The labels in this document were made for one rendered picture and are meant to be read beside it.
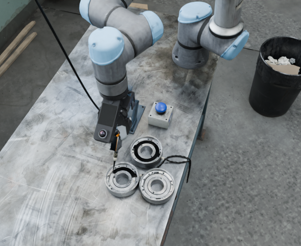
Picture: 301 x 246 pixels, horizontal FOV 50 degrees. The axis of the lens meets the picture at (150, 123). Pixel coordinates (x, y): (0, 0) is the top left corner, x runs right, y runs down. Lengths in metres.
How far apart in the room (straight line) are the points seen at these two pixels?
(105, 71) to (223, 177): 1.37
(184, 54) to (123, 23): 0.56
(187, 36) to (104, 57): 0.60
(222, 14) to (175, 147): 0.45
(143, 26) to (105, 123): 0.25
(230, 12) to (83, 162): 0.66
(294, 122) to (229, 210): 0.78
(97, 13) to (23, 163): 0.56
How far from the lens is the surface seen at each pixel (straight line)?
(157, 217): 0.98
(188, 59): 1.30
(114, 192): 0.97
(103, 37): 0.70
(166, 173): 1.01
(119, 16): 0.79
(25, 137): 1.20
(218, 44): 1.16
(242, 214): 1.90
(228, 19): 1.10
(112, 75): 0.73
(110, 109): 0.81
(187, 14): 1.21
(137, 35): 0.75
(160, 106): 1.09
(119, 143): 0.95
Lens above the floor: 1.72
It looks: 54 degrees down
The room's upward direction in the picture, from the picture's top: 1 degrees counter-clockwise
